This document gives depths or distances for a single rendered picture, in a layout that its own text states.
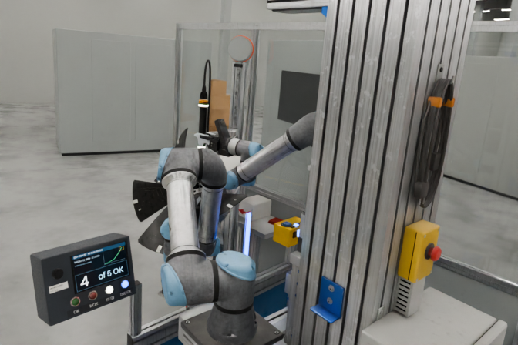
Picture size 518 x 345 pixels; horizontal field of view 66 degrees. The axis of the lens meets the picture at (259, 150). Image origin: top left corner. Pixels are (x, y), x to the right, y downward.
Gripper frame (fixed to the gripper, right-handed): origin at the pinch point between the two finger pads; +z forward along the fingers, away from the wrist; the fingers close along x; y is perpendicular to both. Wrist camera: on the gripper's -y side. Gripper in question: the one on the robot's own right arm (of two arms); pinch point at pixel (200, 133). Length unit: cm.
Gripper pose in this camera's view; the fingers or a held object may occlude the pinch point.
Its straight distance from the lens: 192.7
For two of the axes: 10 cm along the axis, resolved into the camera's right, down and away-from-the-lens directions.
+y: -0.9, 9.7, 2.3
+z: -8.2, -2.0, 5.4
